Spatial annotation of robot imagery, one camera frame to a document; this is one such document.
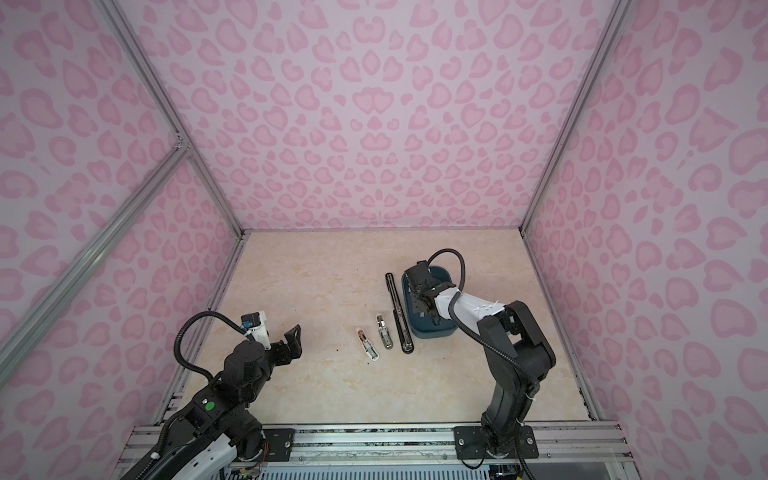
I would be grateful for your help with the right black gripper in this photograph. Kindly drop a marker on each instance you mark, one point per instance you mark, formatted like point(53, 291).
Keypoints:
point(416, 304)

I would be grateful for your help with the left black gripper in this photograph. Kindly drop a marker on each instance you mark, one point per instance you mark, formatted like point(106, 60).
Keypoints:
point(293, 344)

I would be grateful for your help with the pink small stapler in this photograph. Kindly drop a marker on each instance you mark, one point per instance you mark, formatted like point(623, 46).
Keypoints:
point(367, 345)

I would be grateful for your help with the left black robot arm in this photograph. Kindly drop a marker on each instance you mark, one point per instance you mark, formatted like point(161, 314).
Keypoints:
point(216, 428)

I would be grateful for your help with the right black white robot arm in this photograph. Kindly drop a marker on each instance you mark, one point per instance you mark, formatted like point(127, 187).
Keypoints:
point(518, 354)

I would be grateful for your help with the teal plastic tray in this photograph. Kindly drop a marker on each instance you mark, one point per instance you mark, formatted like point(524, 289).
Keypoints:
point(421, 324)

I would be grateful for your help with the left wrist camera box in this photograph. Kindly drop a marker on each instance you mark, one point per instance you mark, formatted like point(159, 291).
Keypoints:
point(255, 328)

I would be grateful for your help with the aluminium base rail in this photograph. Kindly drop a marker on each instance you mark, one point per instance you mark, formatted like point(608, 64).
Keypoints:
point(550, 450)

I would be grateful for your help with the aluminium frame diagonal bar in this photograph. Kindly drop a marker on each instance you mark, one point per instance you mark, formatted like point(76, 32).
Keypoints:
point(39, 319)

